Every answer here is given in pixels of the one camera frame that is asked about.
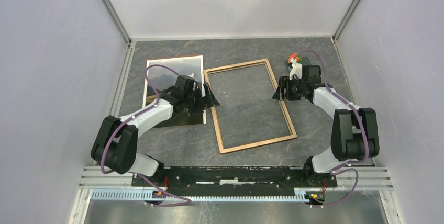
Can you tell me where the aluminium rail frame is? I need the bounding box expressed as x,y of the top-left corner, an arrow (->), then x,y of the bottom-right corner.
79,166 -> 394,191

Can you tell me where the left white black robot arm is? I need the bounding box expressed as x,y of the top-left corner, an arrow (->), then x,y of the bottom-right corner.
91,75 -> 220,186

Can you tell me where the grey building block baseplate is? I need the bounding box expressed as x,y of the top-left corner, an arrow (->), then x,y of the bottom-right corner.
284,56 -> 311,76

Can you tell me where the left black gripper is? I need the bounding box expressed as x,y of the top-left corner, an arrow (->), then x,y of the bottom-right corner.
184,83 -> 219,117

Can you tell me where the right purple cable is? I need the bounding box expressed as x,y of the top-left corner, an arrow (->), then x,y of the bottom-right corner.
295,49 -> 371,208

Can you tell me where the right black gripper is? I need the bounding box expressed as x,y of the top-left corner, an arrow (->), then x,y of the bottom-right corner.
272,76 -> 307,101

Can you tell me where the wooden picture frame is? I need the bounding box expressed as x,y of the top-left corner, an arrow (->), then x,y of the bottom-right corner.
204,59 -> 297,154

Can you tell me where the white slotted cable duct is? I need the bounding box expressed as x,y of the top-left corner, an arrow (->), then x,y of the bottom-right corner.
91,189 -> 309,203

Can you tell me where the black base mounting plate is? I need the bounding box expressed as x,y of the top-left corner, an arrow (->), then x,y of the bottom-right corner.
149,166 -> 338,197

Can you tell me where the orange arch block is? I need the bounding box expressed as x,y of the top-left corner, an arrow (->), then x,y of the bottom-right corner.
287,53 -> 300,62

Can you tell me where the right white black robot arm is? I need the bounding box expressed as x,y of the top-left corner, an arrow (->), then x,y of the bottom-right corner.
272,62 -> 380,186

